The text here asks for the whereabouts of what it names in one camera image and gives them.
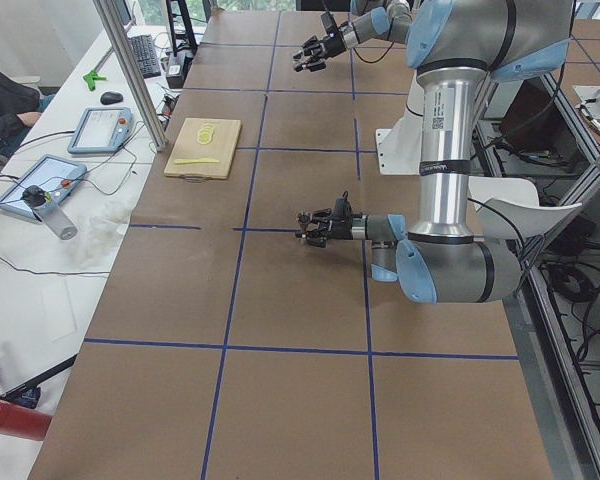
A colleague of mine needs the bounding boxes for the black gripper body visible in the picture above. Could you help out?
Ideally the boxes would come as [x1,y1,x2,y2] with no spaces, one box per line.
[328,214,366,240]
[322,30,347,56]

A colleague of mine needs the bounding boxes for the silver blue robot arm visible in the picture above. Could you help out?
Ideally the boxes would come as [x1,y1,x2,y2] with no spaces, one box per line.
[292,1,413,72]
[293,1,574,303]

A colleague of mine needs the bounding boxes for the lemon slices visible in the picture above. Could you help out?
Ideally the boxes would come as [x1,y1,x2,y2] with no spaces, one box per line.
[196,122,216,145]

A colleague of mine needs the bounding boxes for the wooden cutting board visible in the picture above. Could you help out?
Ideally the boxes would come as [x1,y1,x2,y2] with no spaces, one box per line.
[164,118,242,180]

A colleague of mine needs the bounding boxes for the black keyboard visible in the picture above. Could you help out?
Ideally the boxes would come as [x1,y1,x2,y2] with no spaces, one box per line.
[128,34,161,78]

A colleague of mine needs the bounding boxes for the white plastic chair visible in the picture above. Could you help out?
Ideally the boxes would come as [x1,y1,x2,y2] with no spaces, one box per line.
[469,176,582,238]

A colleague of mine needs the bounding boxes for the black computer mouse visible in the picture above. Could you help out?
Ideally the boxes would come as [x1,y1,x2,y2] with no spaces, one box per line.
[100,91,124,105]

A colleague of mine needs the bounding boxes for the blue teach pendant far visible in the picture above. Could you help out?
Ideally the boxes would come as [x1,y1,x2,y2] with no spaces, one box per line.
[67,107,133,155]

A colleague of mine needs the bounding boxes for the blue teach pendant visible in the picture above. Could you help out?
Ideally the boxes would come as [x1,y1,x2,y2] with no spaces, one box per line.
[0,154,87,220]
[67,107,133,155]

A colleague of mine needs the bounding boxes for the green plastic clamp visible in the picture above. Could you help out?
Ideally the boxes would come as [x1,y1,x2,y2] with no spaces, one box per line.
[83,70,107,91]

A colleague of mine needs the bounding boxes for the blue teach pendant near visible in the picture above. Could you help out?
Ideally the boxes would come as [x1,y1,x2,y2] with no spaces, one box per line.
[0,154,87,220]

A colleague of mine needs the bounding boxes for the clear grey water bottle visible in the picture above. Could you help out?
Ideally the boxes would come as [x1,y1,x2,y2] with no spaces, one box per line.
[21,185,78,240]

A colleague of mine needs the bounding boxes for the seated person in black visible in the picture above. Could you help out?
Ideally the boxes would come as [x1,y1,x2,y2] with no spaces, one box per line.
[0,72,54,158]

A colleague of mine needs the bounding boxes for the red thermos bottle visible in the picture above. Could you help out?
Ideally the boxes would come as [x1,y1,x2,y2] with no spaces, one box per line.
[0,399,52,441]

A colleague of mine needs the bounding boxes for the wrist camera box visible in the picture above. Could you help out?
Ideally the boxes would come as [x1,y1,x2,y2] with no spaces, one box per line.
[321,11,338,36]
[332,190,353,223]

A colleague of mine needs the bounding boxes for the aluminium frame post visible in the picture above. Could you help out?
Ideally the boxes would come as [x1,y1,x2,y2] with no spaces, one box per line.
[93,0,167,152]

